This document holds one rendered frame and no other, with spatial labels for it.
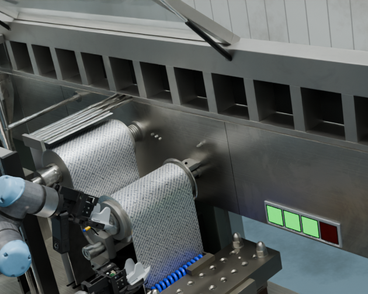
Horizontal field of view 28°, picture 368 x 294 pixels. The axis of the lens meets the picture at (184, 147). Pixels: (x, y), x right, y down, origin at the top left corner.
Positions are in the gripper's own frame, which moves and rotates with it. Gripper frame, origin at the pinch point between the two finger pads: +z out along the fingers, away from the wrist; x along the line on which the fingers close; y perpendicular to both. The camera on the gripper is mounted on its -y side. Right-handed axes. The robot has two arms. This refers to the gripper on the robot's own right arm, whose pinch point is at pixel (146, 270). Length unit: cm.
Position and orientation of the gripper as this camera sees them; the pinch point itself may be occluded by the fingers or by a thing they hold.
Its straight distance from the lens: 207.7
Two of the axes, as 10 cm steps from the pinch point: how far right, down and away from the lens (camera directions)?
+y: -1.7, -9.0, -4.0
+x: -6.8, -1.8, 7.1
